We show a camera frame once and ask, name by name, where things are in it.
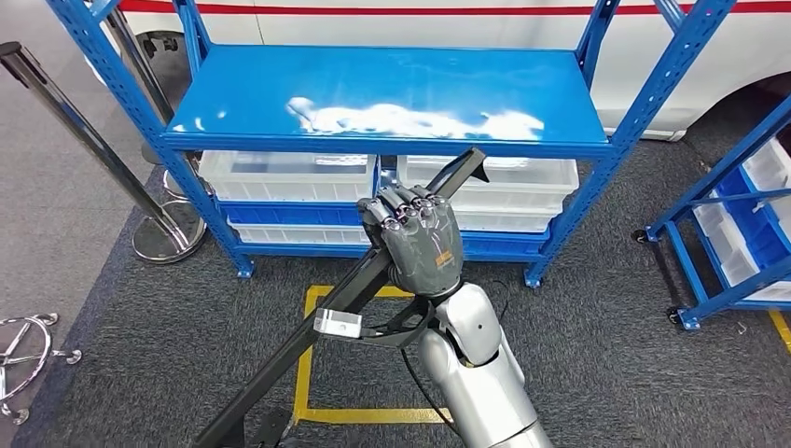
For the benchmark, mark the blue metal shelf rack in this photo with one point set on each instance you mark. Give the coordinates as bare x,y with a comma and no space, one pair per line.
371,86
710,179

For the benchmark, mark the chrome star base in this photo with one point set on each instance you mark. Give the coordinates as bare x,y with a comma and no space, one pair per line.
24,352

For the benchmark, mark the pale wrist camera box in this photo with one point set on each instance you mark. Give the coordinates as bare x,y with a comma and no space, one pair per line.
337,323

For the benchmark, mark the long black metal part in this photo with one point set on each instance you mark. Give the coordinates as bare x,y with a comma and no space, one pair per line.
290,352

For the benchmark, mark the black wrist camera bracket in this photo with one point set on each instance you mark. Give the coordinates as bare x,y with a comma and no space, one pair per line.
402,331

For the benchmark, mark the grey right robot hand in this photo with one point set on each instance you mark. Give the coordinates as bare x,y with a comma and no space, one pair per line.
420,247

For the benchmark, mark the black robot foot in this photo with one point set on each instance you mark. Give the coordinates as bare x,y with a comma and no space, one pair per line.
275,430

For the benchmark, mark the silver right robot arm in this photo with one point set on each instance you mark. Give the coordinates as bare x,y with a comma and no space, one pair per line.
482,377

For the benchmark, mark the yellow floor tape square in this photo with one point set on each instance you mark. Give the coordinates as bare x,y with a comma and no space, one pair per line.
780,331
303,371

